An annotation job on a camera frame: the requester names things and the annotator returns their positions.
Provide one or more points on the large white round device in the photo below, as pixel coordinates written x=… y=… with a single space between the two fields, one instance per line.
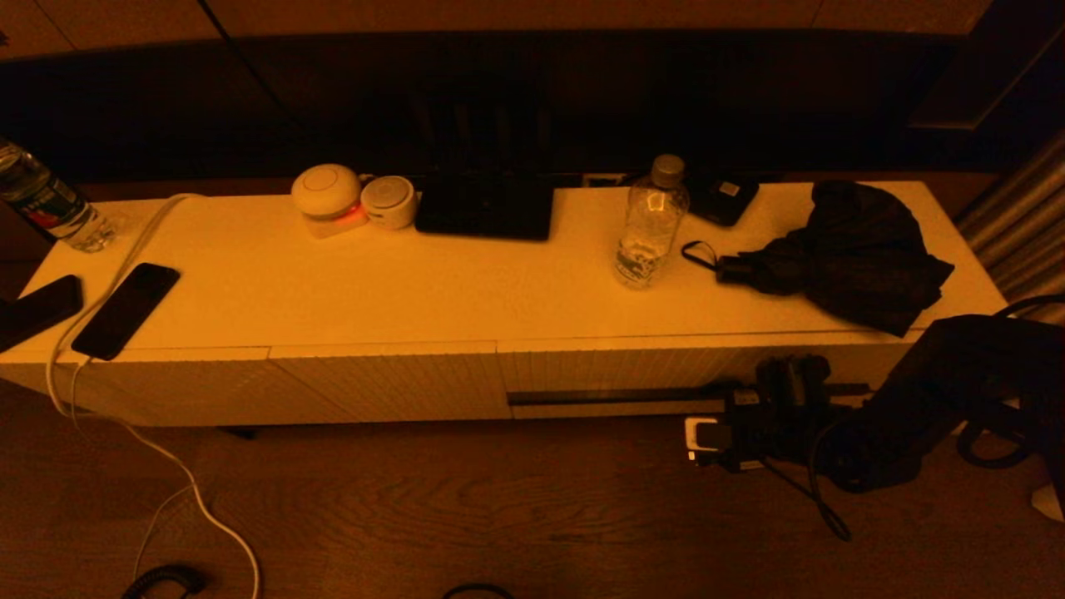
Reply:
x=326 y=193

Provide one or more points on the flat black set-top box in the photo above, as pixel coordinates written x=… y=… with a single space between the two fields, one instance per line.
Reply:
x=484 y=208

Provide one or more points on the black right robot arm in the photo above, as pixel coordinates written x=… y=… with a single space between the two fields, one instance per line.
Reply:
x=940 y=391

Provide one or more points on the wall socket plate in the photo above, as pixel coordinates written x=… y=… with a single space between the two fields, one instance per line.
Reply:
x=603 y=179

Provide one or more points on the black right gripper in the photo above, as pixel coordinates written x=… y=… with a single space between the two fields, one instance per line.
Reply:
x=782 y=428

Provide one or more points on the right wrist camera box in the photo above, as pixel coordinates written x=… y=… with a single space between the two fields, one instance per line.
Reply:
x=705 y=438

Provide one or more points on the pale pleated curtain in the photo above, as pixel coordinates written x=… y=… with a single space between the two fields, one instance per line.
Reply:
x=1015 y=208

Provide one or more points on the black umbrella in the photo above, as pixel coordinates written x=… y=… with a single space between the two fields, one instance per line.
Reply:
x=857 y=258

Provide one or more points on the labelled plastic water bottle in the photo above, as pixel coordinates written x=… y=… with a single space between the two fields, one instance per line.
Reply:
x=46 y=204

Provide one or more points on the white ribbed drawer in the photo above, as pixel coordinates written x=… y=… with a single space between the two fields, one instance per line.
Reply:
x=632 y=366

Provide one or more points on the white ribbed cabinet door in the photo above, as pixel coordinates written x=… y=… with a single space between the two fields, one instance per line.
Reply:
x=166 y=387
x=399 y=383

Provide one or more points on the small white round speaker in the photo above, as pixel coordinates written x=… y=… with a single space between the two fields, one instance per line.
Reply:
x=388 y=202

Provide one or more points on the small black adapter box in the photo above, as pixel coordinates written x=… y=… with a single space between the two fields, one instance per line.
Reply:
x=722 y=200

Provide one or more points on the black smartphone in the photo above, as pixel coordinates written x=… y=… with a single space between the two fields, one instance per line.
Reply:
x=33 y=309
x=125 y=309

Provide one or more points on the clear bottle with grey cap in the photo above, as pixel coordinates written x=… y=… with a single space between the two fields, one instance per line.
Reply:
x=649 y=233

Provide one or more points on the long white low cabinet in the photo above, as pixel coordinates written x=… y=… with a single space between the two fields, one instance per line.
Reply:
x=416 y=291

